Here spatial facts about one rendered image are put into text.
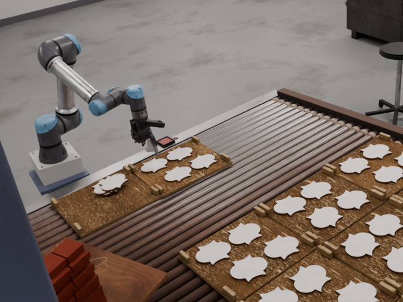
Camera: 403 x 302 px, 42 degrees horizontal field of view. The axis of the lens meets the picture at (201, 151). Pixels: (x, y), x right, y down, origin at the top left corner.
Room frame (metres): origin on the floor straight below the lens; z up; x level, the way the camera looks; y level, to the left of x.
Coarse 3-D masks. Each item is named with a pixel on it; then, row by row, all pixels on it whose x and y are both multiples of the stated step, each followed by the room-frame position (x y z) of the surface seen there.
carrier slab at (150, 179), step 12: (180, 144) 2.50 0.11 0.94; (192, 144) 2.48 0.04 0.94; (156, 156) 2.41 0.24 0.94; (192, 156) 2.35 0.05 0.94; (216, 156) 2.31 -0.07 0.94; (168, 168) 2.27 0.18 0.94; (192, 168) 2.23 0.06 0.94; (204, 168) 2.22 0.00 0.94; (216, 168) 2.20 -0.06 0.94; (144, 180) 2.19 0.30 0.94; (156, 180) 2.17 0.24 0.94; (192, 180) 2.12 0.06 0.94; (168, 192) 2.05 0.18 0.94
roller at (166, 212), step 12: (336, 120) 2.54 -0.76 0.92; (312, 132) 2.45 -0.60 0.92; (288, 144) 2.36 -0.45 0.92; (264, 156) 2.27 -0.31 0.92; (240, 168) 2.20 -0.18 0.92; (252, 168) 2.20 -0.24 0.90; (228, 180) 2.12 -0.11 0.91; (204, 192) 2.04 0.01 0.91; (180, 204) 1.97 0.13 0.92; (156, 216) 1.90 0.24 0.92; (132, 228) 1.84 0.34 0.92; (108, 240) 1.78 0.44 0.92; (120, 240) 1.79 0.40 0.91
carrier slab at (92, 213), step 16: (128, 176) 2.25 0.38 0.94; (80, 192) 2.17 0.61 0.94; (128, 192) 2.10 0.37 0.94; (144, 192) 2.08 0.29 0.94; (64, 208) 2.05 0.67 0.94; (80, 208) 2.03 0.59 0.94; (96, 208) 2.01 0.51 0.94; (112, 208) 1.99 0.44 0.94; (128, 208) 1.97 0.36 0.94; (80, 224) 1.90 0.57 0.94; (96, 224) 1.89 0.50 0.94
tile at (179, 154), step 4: (180, 148) 2.44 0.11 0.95; (184, 148) 2.43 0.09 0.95; (188, 148) 2.43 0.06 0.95; (168, 152) 2.42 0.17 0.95; (172, 152) 2.41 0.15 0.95; (176, 152) 2.40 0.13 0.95; (180, 152) 2.40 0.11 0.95; (184, 152) 2.39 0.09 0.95; (188, 152) 2.38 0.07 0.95; (168, 156) 2.37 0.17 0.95; (172, 156) 2.36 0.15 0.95; (176, 156) 2.36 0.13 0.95; (180, 156) 2.35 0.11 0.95; (184, 156) 2.35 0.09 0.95; (188, 156) 2.35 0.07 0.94; (168, 160) 2.35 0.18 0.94; (172, 160) 2.33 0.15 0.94; (176, 160) 2.33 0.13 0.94; (180, 160) 2.32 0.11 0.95
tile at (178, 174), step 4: (176, 168) 2.24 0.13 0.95; (180, 168) 2.23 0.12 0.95; (184, 168) 2.23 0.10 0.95; (188, 168) 2.22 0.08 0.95; (168, 172) 2.22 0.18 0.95; (172, 172) 2.21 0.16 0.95; (176, 172) 2.21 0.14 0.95; (180, 172) 2.20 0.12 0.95; (184, 172) 2.20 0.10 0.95; (188, 172) 2.19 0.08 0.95; (168, 176) 2.18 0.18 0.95; (172, 176) 2.17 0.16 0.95; (176, 176) 2.17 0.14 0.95; (180, 176) 2.16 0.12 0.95; (184, 176) 2.16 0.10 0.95; (188, 176) 2.16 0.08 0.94; (168, 180) 2.14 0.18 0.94; (172, 180) 2.14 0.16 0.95; (176, 180) 2.14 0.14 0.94; (180, 180) 2.13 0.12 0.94
